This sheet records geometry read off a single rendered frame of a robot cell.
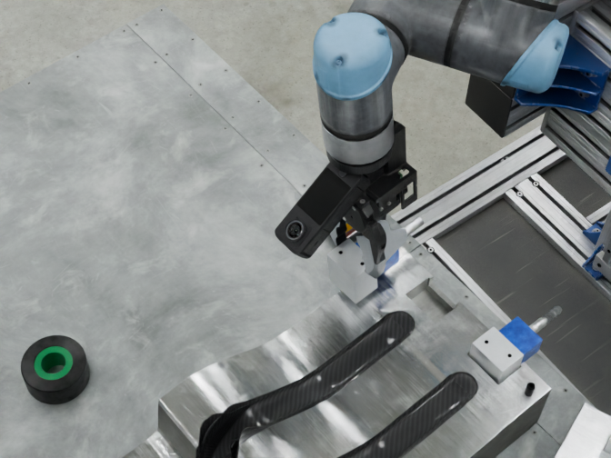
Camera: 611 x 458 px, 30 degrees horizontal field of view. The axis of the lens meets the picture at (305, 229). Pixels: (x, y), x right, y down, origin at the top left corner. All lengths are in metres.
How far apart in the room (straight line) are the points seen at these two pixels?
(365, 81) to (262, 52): 1.80
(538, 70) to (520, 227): 1.21
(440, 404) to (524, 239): 1.01
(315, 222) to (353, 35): 0.23
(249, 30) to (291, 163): 1.34
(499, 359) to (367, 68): 0.42
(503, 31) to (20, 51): 1.96
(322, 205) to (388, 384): 0.25
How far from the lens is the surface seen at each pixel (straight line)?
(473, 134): 2.75
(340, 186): 1.22
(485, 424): 1.34
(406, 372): 1.36
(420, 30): 1.17
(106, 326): 1.50
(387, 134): 1.18
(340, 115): 1.13
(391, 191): 1.25
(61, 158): 1.67
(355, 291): 1.36
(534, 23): 1.16
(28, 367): 1.45
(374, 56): 1.09
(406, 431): 1.34
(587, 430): 1.40
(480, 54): 1.16
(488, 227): 2.33
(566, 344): 2.21
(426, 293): 1.45
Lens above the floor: 2.08
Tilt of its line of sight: 55 degrees down
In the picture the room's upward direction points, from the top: 2 degrees clockwise
